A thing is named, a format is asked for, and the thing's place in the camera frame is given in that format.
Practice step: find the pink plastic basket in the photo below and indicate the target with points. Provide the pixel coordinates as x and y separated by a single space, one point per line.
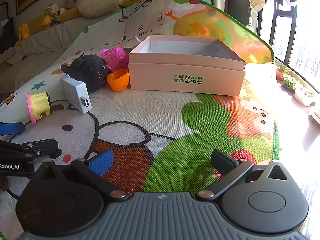
115 57

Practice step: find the cartoon printed play mat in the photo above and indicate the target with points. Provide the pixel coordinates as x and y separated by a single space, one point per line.
150 110

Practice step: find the red potted plant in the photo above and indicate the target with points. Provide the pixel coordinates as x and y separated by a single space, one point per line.
280 73

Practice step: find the small yellow plush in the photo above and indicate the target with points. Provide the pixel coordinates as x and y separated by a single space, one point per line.
23 31

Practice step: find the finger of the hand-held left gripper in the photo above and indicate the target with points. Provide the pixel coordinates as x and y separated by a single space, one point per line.
40 147
11 128

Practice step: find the black plush toy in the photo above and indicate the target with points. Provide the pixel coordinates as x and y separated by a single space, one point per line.
87 70

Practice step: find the orange plastic cup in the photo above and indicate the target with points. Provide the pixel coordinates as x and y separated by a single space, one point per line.
120 80

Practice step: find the yellow and pink toy cup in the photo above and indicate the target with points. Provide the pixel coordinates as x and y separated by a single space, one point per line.
40 103

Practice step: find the brown plush animal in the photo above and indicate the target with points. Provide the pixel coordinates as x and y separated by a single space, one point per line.
71 1

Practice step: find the green leafy plants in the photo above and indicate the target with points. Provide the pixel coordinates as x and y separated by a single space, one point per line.
290 82

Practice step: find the white plug-in device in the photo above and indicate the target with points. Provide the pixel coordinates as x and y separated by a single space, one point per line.
73 90

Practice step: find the small dark framed picture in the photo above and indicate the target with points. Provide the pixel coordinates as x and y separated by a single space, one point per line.
3 10

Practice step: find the pink cardboard box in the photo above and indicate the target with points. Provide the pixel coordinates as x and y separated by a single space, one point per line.
185 70

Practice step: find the pale dish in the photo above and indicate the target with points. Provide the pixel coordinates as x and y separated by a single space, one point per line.
315 113

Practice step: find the banana plush pillow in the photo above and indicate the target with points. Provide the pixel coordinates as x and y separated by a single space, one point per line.
100 5

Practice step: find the doll in yellow clothes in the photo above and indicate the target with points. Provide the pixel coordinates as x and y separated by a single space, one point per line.
52 13

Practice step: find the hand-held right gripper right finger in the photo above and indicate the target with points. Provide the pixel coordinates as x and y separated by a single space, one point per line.
222 162

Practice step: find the white plant pot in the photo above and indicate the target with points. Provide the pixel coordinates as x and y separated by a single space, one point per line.
303 96

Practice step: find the beige sofa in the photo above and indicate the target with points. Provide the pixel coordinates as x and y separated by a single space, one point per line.
37 42

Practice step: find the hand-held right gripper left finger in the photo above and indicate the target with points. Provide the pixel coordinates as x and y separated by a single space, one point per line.
101 163

